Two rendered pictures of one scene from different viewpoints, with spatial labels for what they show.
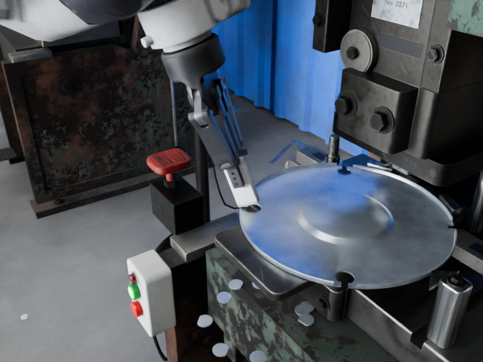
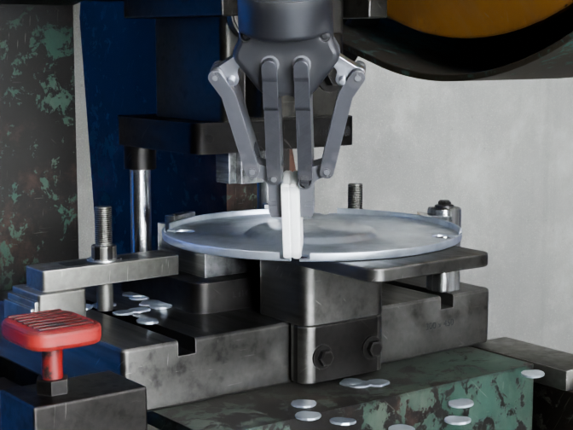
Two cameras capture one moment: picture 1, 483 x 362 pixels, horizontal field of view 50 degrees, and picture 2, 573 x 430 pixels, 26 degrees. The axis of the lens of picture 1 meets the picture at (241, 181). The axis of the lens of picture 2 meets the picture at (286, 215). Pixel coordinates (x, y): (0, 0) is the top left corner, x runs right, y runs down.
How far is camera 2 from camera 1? 1.26 m
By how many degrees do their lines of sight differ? 88
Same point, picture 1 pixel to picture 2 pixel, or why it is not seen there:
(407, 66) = not seen: hidden behind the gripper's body
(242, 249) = (404, 260)
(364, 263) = (413, 232)
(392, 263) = (408, 226)
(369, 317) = (394, 330)
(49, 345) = not seen: outside the picture
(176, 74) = (327, 20)
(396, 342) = (428, 329)
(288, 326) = (393, 392)
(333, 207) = not seen: hidden behind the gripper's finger
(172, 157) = (54, 317)
